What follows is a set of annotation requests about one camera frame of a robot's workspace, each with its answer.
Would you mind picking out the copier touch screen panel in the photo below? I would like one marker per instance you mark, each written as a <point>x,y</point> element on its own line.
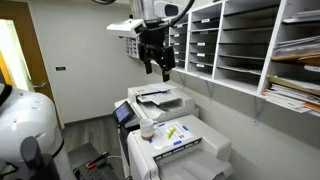
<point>123,113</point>

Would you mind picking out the white mail sorter shelf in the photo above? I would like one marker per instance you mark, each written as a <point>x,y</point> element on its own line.
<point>216,43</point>

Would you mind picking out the white printed paper sheet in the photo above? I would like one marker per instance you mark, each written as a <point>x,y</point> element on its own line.
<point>180,136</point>

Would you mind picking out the brown wooden door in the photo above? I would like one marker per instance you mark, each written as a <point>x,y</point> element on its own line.
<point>31,50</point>

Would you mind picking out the blue tape piece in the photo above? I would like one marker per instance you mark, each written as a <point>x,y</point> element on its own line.
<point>150,141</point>
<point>161,125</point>
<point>185,128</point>
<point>177,143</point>

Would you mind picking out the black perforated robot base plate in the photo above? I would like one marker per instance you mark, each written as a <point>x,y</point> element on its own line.
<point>93,171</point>

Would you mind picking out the thin white paper stack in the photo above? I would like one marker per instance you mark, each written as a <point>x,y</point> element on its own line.
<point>303,17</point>

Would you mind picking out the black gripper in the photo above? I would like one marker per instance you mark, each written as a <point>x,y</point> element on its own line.
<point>154,40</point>

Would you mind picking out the stack of mixed papers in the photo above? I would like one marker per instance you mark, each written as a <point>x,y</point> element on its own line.
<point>290,98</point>

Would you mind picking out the grey paper stack with folder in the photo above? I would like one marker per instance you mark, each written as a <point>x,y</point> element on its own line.
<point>296,50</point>

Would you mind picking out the yellow pen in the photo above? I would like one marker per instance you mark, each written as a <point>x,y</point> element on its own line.
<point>171,133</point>

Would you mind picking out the white shelf bracket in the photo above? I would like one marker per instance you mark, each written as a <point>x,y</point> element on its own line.
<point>258,110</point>
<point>210,90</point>
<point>182,79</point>

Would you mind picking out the manila folder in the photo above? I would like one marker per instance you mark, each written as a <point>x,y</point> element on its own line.
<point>293,85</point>

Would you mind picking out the white office copier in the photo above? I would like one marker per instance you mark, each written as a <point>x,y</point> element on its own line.
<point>166,100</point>

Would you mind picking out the orange and black clamp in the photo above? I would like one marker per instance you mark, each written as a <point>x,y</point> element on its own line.
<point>96,160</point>

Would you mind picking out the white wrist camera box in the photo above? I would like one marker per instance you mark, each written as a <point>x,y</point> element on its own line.
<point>125,28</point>

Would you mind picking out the white copier finisher unit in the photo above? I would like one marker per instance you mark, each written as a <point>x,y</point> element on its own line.
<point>206,146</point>

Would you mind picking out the white ceramic mug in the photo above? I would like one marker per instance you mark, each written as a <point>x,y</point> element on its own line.
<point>146,128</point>

